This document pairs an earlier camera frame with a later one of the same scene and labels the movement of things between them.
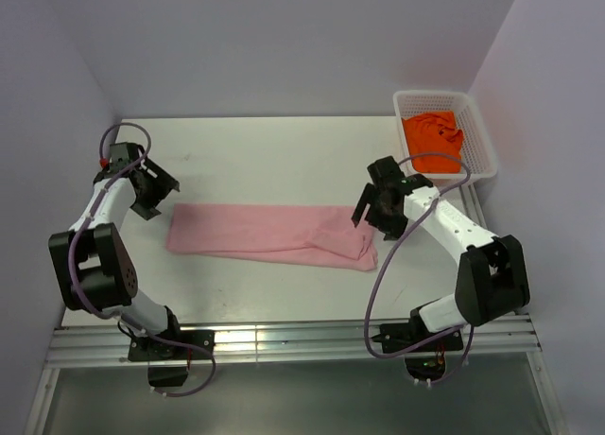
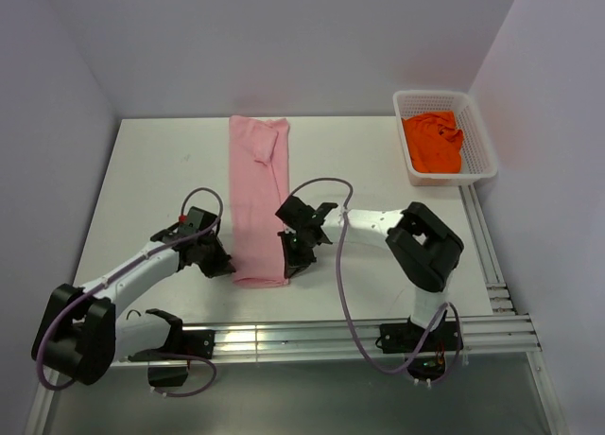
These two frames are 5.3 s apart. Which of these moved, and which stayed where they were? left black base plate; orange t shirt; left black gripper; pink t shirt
Moved: pink t shirt; left black gripper
Stayed: left black base plate; orange t shirt
